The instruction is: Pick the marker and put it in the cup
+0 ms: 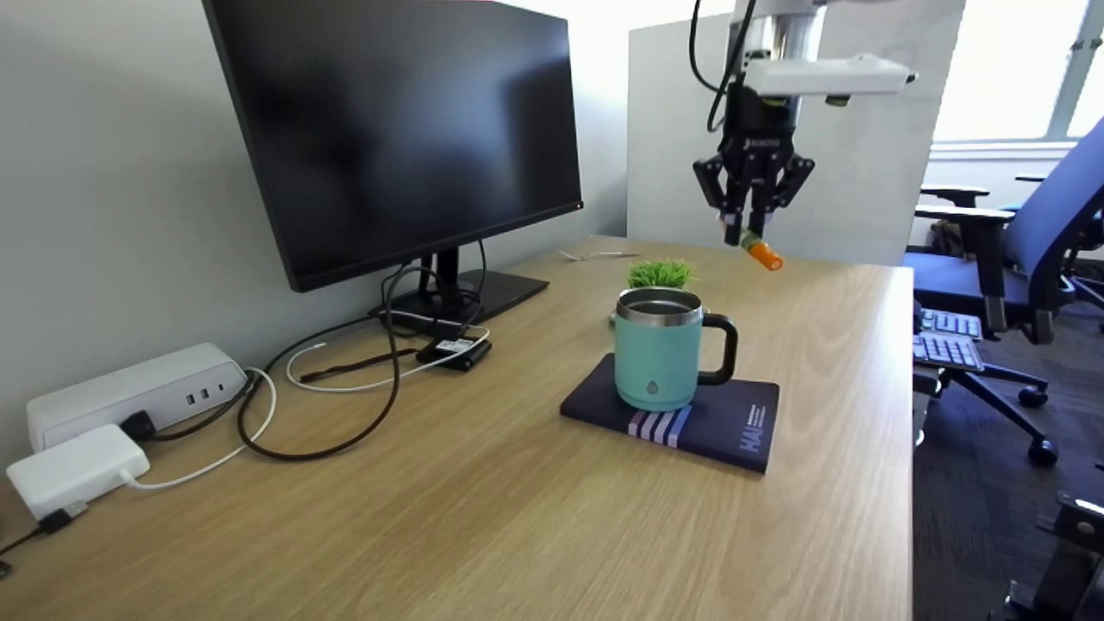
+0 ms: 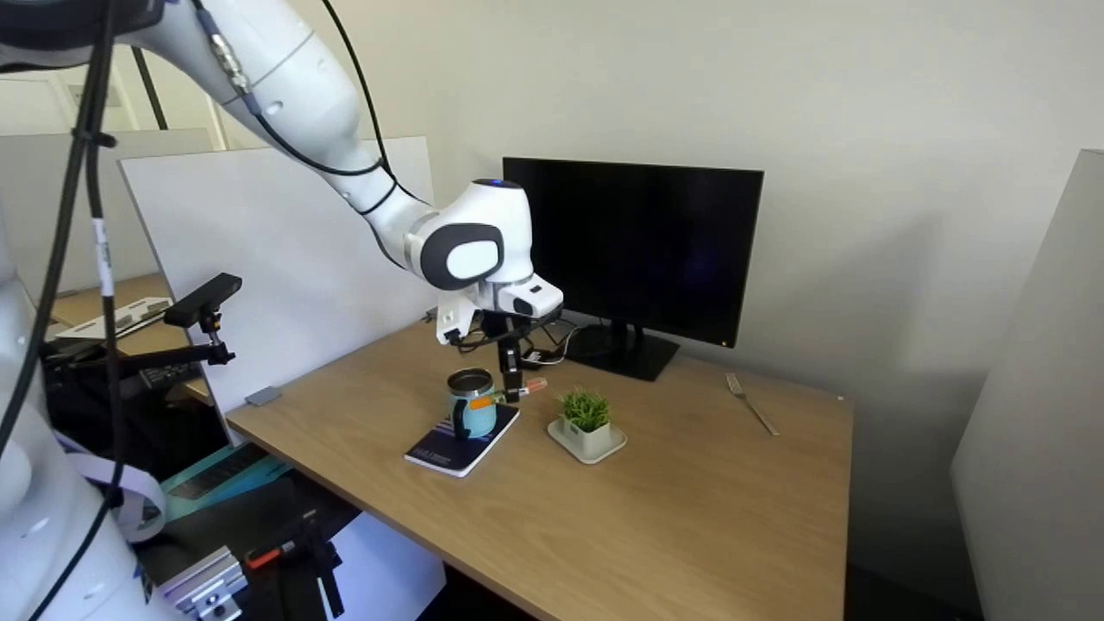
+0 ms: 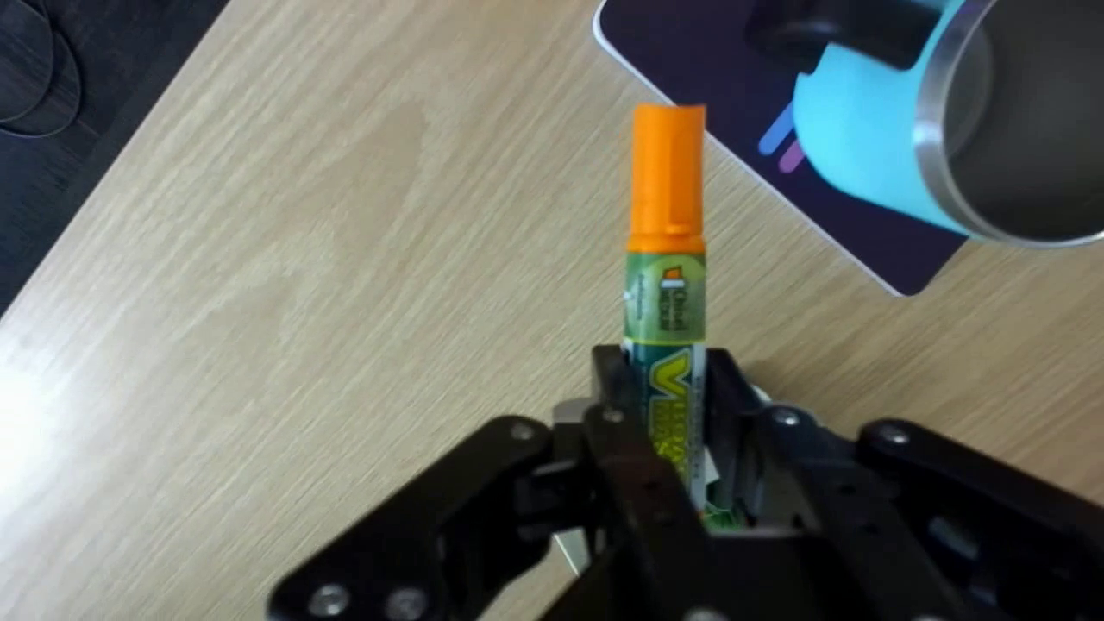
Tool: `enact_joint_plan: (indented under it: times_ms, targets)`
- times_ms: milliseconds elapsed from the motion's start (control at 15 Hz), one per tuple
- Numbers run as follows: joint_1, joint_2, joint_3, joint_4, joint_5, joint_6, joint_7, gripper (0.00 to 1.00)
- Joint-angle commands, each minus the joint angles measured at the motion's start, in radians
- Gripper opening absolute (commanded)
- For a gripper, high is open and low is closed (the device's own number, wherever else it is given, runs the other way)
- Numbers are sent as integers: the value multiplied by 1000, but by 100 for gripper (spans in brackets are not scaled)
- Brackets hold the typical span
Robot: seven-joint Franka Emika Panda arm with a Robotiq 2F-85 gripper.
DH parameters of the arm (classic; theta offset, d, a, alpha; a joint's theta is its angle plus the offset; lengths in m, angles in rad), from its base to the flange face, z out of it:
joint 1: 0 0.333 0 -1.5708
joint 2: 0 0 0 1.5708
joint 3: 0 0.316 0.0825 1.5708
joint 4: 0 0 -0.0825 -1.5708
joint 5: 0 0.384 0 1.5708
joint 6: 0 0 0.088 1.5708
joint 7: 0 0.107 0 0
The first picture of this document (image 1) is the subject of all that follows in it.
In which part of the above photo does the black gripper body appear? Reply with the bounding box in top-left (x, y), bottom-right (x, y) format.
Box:
top-left (723, 82), bottom-right (804, 176)

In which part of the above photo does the orange carrot toy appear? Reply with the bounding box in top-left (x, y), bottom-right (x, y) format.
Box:
top-left (740, 229), bottom-right (790, 276)

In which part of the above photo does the white partition board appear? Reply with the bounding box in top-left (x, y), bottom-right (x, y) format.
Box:
top-left (624, 0), bottom-right (969, 268)

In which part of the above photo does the green plant in white pot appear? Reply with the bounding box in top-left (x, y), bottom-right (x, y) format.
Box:
top-left (624, 258), bottom-right (696, 293)

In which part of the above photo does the teal metal mug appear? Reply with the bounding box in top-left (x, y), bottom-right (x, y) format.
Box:
top-left (609, 286), bottom-right (743, 418)

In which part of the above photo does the grey keypad device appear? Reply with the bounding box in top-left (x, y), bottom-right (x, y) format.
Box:
top-left (916, 308), bottom-right (992, 375)

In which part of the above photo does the navy striped notebook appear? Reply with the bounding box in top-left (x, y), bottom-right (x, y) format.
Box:
top-left (558, 353), bottom-right (784, 477)

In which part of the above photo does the black monitor stand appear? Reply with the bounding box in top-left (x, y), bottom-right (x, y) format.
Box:
top-left (376, 242), bottom-right (551, 337)

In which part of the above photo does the blue office chair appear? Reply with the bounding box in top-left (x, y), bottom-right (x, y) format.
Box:
top-left (904, 113), bottom-right (1104, 472)

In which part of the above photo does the small black hub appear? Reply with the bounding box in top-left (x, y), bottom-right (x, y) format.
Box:
top-left (414, 336), bottom-right (496, 375)

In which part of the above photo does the black computer monitor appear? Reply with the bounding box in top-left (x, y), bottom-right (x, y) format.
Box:
top-left (200, 0), bottom-right (587, 296)

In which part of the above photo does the black metal equipment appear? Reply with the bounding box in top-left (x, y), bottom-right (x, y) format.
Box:
top-left (1005, 492), bottom-right (1104, 621)

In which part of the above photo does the white power strip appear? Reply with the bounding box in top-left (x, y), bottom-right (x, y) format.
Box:
top-left (26, 342), bottom-right (252, 455)

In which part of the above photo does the white power adapter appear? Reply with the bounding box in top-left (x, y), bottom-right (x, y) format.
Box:
top-left (5, 422), bottom-right (154, 524)

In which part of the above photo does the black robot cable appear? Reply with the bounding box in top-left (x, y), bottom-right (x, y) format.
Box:
top-left (688, 0), bottom-right (763, 135)

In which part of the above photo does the white camera box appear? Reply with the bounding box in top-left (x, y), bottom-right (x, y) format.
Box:
top-left (743, 52), bottom-right (922, 105)

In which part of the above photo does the window with white frame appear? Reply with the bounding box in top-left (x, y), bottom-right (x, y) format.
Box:
top-left (930, 0), bottom-right (1104, 148)

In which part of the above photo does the black looped cable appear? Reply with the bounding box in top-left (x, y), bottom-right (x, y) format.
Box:
top-left (234, 255), bottom-right (493, 467)

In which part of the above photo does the white thin cable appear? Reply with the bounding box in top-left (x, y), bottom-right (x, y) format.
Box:
top-left (284, 327), bottom-right (496, 400)

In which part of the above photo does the white adapter cable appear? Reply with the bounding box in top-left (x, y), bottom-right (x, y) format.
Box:
top-left (117, 366), bottom-right (284, 497)

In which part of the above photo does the black plug with cable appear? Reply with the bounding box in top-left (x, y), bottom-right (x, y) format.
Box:
top-left (117, 375), bottom-right (255, 447)

